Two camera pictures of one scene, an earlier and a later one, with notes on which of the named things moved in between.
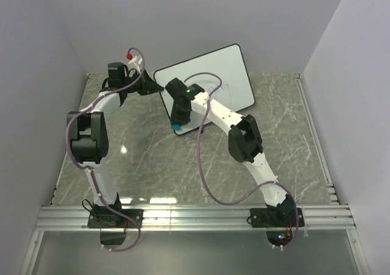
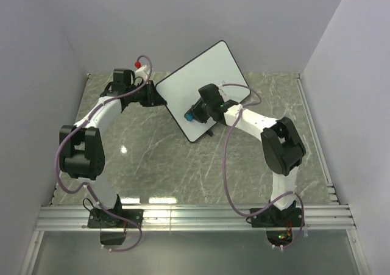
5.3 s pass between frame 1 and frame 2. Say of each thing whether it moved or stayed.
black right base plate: stayed
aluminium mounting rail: stayed
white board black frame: moved
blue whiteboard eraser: moved
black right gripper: moved
